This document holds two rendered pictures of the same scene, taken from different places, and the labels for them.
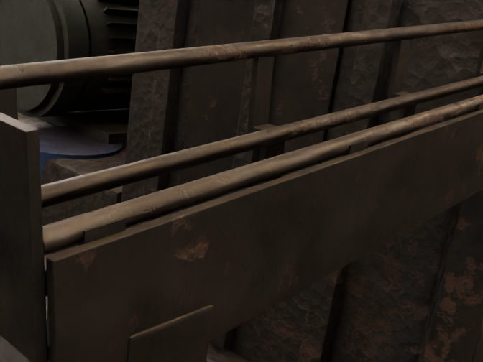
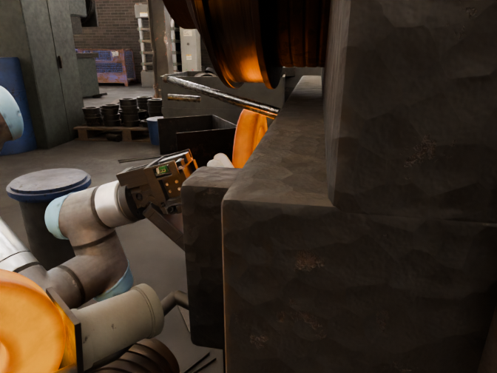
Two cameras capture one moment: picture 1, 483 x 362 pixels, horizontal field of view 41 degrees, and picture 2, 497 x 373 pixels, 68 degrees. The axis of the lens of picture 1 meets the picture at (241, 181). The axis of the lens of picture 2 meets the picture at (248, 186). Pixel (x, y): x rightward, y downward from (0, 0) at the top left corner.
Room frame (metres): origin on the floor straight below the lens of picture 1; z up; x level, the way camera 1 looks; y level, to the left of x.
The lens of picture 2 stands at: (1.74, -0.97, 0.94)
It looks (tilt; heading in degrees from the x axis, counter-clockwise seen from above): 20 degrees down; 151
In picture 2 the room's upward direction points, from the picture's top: straight up
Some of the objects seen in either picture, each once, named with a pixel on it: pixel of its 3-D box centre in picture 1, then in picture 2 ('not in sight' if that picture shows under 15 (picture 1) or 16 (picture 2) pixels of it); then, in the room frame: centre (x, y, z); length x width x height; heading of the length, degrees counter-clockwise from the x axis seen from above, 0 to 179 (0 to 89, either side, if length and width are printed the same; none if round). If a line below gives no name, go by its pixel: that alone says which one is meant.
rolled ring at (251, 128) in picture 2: not in sight; (251, 159); (1.17, -0.65, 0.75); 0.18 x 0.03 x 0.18; 139
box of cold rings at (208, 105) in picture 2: not in sight; (229, 112); (-1.39, 0.58, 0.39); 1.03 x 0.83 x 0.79; 54
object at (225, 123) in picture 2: not in sight; (201, 222); (0.62, -0.54, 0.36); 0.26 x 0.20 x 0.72; 175
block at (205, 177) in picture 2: not in sight; (231, 260); (1.36, -0.79, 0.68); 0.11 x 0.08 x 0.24; 50
